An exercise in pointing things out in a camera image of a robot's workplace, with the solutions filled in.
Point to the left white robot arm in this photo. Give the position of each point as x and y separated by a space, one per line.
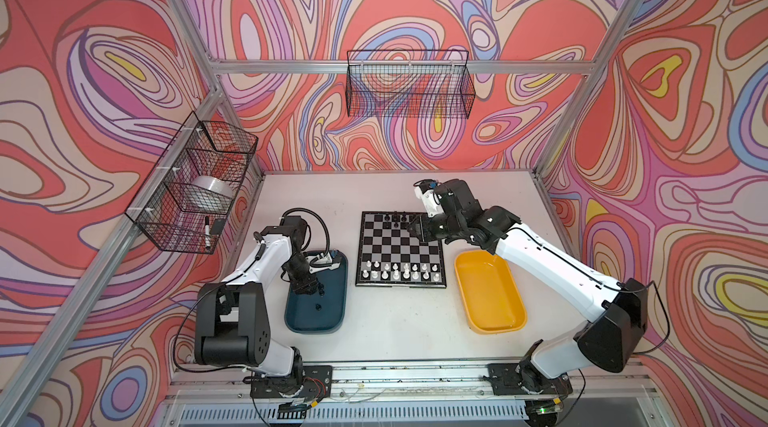
232 324

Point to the yellow plastic tray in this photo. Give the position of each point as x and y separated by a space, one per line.
490 297

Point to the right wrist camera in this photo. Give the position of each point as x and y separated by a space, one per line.
425 191

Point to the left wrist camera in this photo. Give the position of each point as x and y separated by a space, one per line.
322 262

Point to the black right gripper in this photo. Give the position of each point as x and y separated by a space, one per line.
423 228

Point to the black wire basket back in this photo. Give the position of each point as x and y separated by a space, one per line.
409 83

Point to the silver tape roll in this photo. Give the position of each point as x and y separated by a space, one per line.
214 184

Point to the black white chess board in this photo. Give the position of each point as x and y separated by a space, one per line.
390 256

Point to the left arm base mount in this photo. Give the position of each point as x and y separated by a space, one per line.
311 382

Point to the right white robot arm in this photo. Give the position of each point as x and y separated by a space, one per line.
614 312

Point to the teal plastic tray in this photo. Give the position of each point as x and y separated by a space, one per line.
300 315

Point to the black wire basket left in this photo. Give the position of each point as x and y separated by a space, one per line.
168 209

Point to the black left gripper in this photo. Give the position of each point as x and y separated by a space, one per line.
303 284

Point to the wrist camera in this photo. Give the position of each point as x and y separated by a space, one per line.
322 262
425 191

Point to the black wire basket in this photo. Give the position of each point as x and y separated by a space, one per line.
168 209
409 83

